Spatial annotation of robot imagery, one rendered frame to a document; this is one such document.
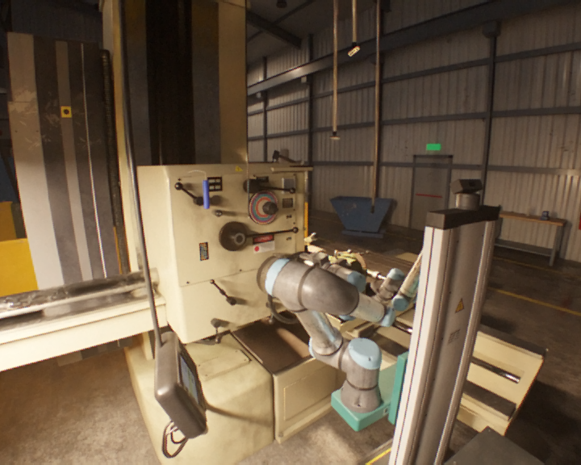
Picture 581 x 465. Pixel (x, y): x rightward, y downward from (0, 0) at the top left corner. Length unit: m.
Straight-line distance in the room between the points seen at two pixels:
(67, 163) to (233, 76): 1.18
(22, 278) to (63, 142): 2.23
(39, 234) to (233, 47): 1.67
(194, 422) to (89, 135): 1.54
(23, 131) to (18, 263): 2.13
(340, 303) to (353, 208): 7.16
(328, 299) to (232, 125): 1.64
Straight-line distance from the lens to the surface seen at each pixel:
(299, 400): 2.37
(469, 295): 1.15
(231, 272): 1.51
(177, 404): 1.01
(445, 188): 8.97
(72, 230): 1.97
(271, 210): 1.44
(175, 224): 1.35
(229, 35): 2.33
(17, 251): 3.84
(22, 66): 2.03
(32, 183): 1.96
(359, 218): 7.90
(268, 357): 2.18
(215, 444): 2.15
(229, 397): 1.96
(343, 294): 0.78
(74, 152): 1.94
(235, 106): 2.21
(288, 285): 0.80
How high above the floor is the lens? 1.91
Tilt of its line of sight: 13 degrees down
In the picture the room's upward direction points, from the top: straight up
